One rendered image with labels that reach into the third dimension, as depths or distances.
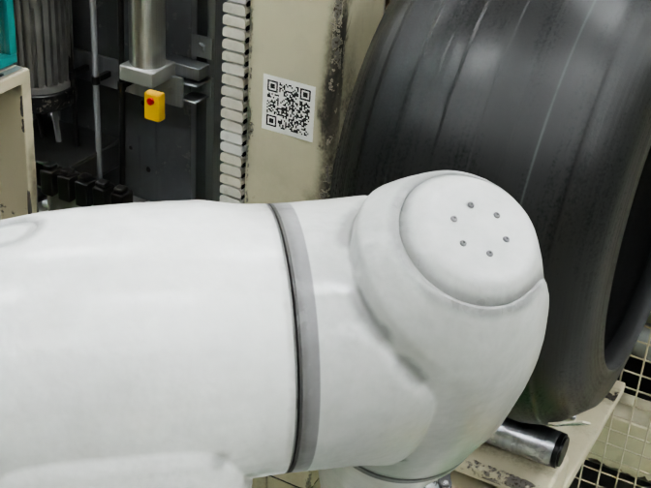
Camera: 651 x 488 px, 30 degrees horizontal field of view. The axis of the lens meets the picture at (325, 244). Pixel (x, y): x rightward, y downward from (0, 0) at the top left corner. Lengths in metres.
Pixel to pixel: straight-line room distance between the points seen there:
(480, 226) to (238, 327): 0.11
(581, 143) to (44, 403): 0.78
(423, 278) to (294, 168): 1.05
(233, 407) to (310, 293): 0.06
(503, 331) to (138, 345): 0.16
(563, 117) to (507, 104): 0.06
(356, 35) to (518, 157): 0.38
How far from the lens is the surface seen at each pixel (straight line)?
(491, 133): 1.22
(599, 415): 1.76
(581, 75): 1.22
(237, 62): 1.57
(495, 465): 1.54
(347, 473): 0.70
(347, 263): 0.54
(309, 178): 1.56
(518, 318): 0.54
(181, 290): 0.53
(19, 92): 1.52
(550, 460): 1.51
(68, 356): 0.52
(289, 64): 1.51
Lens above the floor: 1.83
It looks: 30 degrees down
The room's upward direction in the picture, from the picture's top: 4 degrees clockwise
